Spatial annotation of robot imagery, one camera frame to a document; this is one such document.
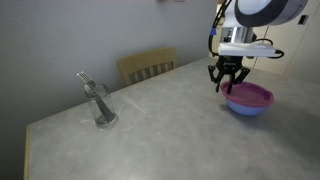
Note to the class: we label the pink plastic plate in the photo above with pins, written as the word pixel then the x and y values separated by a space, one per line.
pixel 248 94

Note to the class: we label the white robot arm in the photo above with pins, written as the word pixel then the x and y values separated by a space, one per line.
pixel 231 37

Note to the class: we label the blue plastic bowl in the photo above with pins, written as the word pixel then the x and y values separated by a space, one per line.
pixel 245 110

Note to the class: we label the wooden chair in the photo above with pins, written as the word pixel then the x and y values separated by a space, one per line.
pixel 144 65

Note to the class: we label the silver metal fork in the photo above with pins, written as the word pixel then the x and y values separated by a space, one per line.
pixel 87 80

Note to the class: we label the black wall switch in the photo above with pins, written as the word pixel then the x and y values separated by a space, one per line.
pixel 303 19

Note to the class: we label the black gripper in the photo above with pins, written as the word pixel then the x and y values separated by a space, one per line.
pixel 228 65

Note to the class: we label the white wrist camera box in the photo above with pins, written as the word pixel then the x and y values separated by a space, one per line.
pixel 246 49

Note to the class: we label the clear glass jar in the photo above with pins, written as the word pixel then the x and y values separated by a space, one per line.
pixel 100 105

